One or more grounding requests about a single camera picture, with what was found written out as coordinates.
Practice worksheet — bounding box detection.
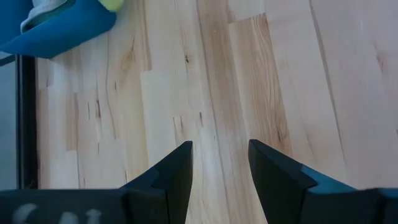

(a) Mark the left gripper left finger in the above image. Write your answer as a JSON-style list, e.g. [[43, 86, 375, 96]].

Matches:
[[121, 140, 193, 224]]

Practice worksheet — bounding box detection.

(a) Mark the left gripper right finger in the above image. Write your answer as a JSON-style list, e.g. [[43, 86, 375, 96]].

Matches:
[[248, 139, 357, 224]]

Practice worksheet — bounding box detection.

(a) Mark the lime green microfiber towel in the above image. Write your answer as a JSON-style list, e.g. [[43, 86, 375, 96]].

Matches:
[[98, 0, 125, 12]]

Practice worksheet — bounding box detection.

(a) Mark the grey waffle microfiber towel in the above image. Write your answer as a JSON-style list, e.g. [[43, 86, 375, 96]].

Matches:
[[20, 0, 75, 34]]

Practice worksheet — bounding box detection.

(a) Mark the teal storage bin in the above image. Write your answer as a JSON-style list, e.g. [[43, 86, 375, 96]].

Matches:
[[0, 0, 118, 59]]

